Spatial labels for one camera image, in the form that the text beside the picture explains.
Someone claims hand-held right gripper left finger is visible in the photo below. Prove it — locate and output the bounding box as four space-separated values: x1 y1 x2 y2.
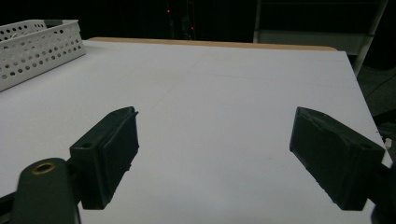
68 105 140 211

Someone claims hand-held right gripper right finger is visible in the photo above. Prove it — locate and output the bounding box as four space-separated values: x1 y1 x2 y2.
289 105 387 212

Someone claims white-framed desk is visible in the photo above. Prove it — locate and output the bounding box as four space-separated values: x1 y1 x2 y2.
252 0 390 77

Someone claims white perforated plastic basket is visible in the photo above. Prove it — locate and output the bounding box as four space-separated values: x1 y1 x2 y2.
0 19 86 93

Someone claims white table cover board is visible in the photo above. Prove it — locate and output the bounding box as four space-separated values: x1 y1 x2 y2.
0 40 393 224

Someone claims wooden table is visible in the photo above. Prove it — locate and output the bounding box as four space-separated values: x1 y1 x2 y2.
88 36 338 52

